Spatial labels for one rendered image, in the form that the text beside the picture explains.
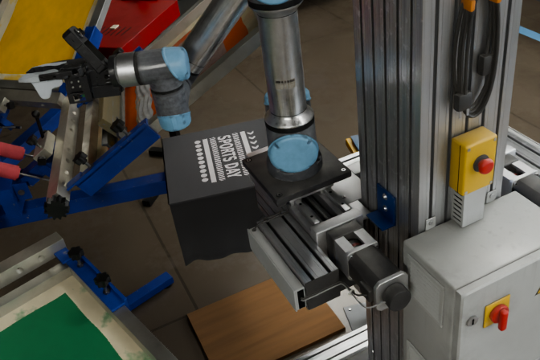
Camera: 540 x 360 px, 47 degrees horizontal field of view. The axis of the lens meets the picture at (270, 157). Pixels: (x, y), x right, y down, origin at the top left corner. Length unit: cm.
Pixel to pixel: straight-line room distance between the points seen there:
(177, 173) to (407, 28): 126
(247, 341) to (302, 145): 161
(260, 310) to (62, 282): 125
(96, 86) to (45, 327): 75
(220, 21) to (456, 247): 74
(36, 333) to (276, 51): 104
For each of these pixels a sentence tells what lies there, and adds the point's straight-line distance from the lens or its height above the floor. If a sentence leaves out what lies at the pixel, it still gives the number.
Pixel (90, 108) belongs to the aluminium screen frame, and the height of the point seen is 116.
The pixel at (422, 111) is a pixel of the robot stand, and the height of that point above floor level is 156.
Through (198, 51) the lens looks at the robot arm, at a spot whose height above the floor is 164.
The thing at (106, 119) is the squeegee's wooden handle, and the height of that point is 129.
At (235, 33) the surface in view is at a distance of 203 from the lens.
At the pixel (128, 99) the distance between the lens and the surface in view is 230.
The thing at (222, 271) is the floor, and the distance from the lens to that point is 326.
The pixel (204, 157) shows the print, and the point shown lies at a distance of 236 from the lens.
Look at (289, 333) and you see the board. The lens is 290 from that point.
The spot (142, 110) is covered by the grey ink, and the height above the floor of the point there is 125.
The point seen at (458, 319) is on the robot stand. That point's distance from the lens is 143.
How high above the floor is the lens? 223
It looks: 34 degrees down
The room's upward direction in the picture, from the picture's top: 8 degrees counter-clockwise
